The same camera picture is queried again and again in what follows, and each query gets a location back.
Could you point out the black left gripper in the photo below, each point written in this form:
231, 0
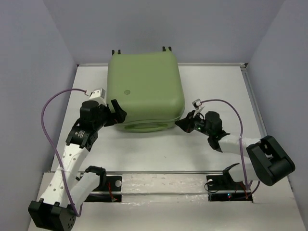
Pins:
119, 116

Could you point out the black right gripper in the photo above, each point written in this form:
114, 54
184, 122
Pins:
185, 123

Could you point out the green hard-shell suitcase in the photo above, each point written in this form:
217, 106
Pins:
148, 88

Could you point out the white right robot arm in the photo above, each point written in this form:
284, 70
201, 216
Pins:
269, 162

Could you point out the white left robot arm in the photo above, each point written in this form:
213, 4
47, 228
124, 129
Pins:
61, 203

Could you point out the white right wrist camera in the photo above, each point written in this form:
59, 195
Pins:
198, 105

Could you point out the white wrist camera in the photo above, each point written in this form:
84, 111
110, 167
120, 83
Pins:
98, 95
198, 105

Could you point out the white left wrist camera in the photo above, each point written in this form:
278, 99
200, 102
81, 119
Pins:
98, 95

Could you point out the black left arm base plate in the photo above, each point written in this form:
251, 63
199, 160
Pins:
110, 192

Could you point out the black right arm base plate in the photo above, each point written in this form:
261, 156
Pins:
222, 189

